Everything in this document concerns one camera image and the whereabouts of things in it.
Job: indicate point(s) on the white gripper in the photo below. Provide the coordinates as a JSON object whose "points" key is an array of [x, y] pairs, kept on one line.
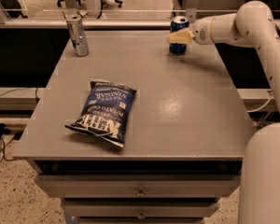
{"points": [[202, 32]]}

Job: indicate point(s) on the blue pepsi can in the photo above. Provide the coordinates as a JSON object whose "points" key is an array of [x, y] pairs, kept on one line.
{"points": [[177, 27]]}

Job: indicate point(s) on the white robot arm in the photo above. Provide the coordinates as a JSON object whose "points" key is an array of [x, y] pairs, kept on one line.
{"points": [[251, 26]]}

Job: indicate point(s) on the silver energy drink can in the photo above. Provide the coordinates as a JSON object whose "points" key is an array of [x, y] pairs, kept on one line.
{"points": [[77, 35]]}

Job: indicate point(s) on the grey drawer cabinet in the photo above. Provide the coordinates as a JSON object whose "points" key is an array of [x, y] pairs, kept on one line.
{"points": [[187, 118]]}

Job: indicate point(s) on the blue kettle chips bag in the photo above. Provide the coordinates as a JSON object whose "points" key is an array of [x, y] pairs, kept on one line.
{"points": [[105, 112]]}

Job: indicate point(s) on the metal railing bar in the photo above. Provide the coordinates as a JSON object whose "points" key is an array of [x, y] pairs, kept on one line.
{"points": [[88, 24]]}

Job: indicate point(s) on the top drawer with knob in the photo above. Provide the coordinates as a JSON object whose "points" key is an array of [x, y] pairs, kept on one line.
{"points": [[115, 186]]}

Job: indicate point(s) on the drawer with knob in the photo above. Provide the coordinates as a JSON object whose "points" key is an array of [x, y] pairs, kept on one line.
{"points": [[138, 208], [115, 186]]}

